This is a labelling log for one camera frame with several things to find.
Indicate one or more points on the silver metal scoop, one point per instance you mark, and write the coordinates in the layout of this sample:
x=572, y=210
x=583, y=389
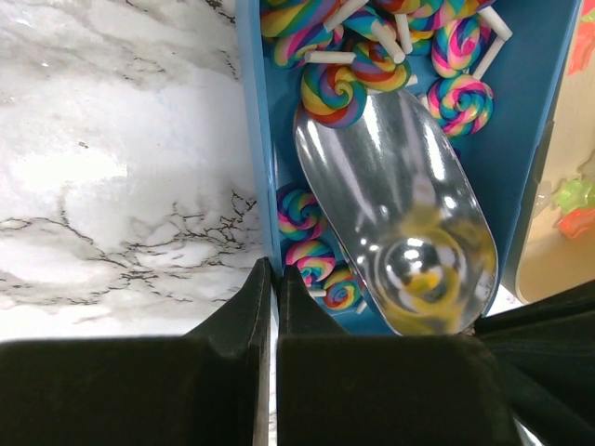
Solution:
x=405, y=214

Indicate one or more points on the blue tray of striped candies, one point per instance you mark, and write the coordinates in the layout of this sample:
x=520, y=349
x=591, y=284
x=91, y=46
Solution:
x=496, y=159

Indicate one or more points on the pastel swirl lollipop left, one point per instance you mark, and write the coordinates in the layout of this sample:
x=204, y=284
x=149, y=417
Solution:
x=300, y=217

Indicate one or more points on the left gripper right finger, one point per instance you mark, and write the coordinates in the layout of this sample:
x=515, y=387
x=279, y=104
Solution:
x=336, y=388

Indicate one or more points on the rainbow swirl lollipop by scoop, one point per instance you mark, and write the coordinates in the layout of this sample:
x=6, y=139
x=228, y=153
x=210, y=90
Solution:
x=332, y=95

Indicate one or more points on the pastel swirl lollipop lower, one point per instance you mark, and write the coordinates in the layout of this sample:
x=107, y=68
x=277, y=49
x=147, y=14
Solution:
x=314, y=259

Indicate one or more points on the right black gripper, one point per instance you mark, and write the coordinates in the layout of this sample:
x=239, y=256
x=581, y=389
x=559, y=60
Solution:
x=545, y=354

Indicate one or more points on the rainbow swirl lollipop bottom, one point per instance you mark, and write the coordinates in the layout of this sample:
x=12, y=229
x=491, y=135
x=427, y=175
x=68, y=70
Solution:
x=341, y=290

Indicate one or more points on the beige tray of gummy candies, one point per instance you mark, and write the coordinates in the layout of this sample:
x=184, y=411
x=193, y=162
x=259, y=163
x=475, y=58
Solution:
x=558, y=252

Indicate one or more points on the pastel swirl lollipop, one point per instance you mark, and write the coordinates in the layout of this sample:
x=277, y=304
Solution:
x=461, y=105
x=314, y=259
x=300, y=217

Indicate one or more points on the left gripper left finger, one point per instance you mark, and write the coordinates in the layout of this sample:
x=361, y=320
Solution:
x=209, y=386

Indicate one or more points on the pastel swirl lollipop right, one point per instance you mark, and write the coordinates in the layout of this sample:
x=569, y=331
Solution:
x=461, y=105

